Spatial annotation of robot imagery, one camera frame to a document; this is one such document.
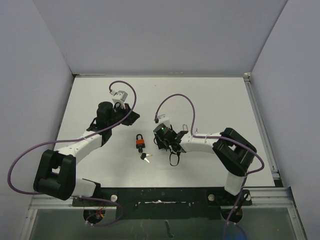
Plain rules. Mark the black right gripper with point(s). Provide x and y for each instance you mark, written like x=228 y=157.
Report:
x=162 y=145

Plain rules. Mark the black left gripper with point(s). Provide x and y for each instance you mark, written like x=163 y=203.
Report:
x=131 y=118

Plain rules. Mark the small brass padlock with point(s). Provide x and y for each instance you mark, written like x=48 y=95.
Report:
x=185 y=128

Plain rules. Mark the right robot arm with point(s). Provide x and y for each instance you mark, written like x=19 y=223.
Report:
x=234 y=151

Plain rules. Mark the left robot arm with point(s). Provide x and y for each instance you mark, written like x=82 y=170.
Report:
x=56 y=173

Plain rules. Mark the black headed key bunch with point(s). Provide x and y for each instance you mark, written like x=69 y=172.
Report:
x=144 y=156

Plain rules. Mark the orange black padlock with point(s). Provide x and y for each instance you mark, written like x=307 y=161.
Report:
x=140 y=142

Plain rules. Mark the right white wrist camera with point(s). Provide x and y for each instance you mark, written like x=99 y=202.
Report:
x=162 y=119

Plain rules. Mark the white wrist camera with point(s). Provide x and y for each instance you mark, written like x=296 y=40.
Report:
x=119 y=99
x=162 y=119

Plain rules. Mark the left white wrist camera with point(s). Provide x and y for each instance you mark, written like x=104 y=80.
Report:
x=119 y=99

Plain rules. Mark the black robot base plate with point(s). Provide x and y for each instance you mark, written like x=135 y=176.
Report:
x=167 y=203

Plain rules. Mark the aluminium table frame rail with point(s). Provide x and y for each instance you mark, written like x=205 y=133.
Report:
x=280 y=194

